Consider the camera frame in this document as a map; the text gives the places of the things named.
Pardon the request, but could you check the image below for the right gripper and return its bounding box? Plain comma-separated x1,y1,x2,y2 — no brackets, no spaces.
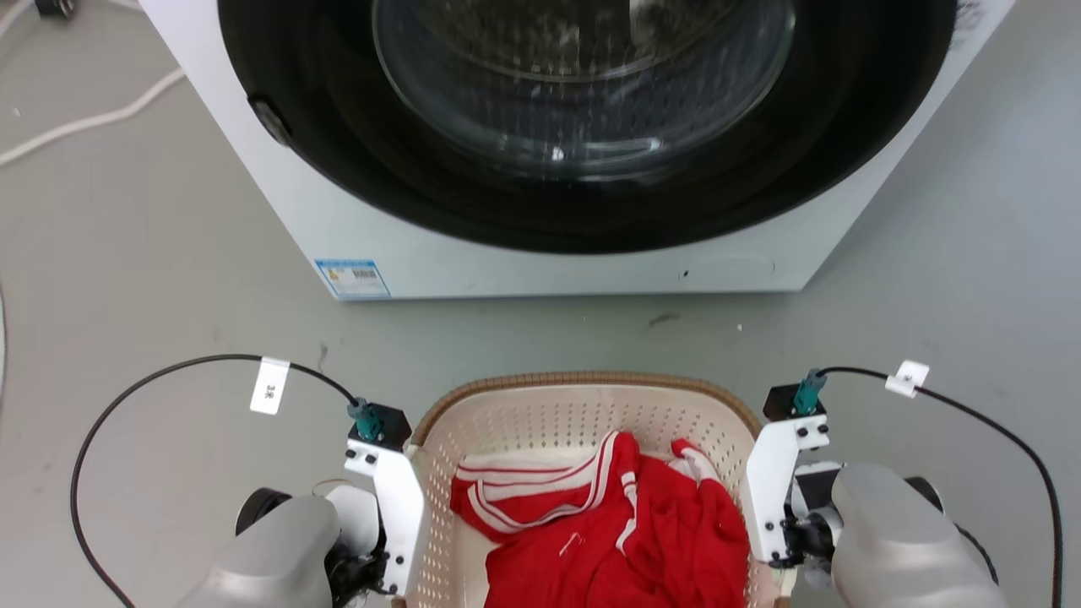
782,462,845,587

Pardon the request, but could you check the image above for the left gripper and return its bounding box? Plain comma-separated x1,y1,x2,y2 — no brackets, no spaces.
324,484,393,605

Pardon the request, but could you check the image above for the cream perforated laundry basket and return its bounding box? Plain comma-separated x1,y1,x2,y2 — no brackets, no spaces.
404,371,791,608

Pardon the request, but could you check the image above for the red garment with white stripes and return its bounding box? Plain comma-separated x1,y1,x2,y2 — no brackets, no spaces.
449,430,752,608

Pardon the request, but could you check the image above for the blue white energy label sticker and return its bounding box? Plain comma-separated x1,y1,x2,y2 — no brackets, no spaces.
314,258,393,301

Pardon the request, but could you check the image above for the white front-load washing machine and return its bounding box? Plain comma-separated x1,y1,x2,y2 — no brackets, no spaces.
138,0,1017,301

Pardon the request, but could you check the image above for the black round washer door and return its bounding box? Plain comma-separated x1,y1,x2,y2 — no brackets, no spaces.
217,0,960,255

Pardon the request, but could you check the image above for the long white cable tag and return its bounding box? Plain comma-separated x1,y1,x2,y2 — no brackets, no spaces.
249,356,291,416

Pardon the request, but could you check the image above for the small white cable tag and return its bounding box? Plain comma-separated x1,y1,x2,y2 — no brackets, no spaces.
884,360,931,399

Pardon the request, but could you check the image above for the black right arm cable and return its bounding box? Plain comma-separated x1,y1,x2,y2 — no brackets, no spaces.
792,366,1064,608

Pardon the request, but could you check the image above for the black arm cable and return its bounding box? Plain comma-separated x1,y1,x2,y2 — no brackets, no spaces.
792,366,1064,608
70,354,385,608

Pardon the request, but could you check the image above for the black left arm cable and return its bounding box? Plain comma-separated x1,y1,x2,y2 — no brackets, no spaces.
70,354,385,608

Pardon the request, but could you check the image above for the white cord on floor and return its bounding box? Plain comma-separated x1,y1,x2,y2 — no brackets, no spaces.
0,66,187,168

